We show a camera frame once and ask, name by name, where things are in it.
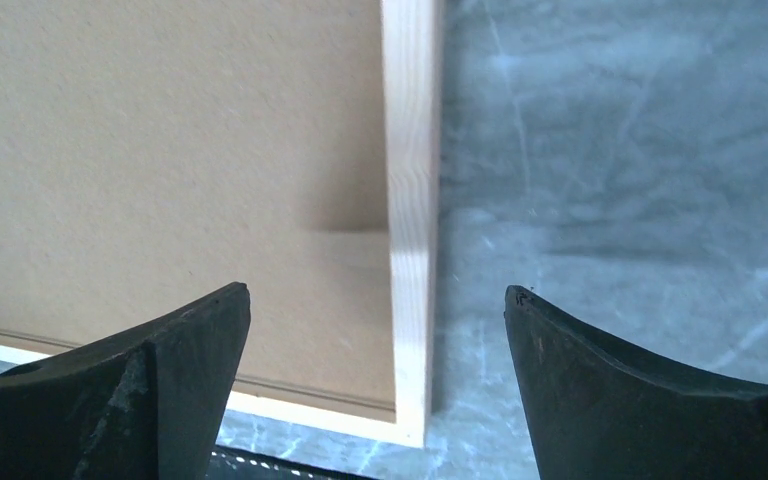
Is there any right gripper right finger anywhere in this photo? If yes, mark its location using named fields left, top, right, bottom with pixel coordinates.
left=504, top=285, right=768, bottom=480

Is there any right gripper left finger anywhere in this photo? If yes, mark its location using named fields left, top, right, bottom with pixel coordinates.
left=0, top=282, right=251, bottom=479

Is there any brown backing board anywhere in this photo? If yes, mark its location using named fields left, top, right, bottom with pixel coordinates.
left=0, top=0, right=397, bottom=416

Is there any wooden picture frame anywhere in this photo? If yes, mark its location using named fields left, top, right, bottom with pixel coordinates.
left=0, top=0, right=442, bottom=449

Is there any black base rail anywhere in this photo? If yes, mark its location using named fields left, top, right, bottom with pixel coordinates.
left=205, top=445, right=372, bottom=480

